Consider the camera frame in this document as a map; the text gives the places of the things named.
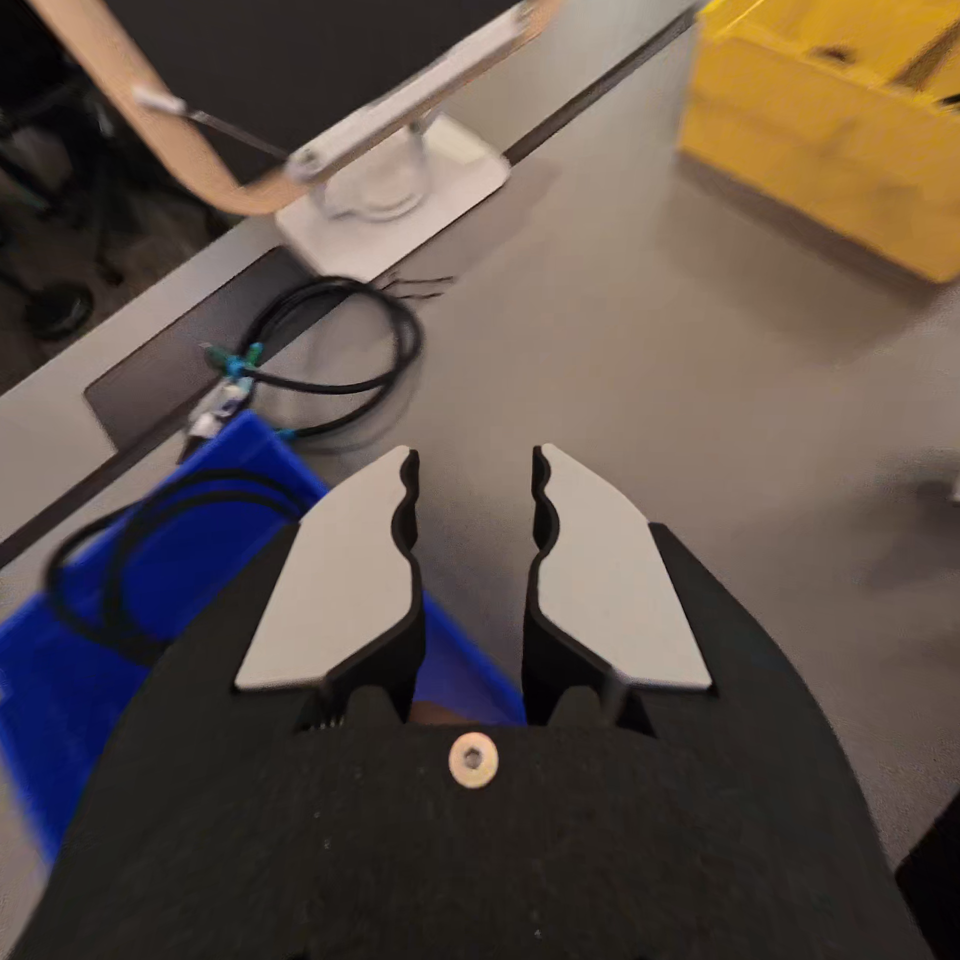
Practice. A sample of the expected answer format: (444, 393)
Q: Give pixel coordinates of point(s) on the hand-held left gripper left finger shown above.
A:
(330, 600)

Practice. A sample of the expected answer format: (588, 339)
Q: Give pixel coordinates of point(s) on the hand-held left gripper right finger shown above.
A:
(615, 600)

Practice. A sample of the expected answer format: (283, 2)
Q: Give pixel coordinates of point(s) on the black video switch box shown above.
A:
(51, 581)

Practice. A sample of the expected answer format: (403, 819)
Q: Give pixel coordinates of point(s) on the blue storage bin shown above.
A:
(45, 712)

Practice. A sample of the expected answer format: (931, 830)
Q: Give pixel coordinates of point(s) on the yellow storage bin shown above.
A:
(787, 135)

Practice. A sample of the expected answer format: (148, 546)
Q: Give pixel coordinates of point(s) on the black office chair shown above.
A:
(60, 311)

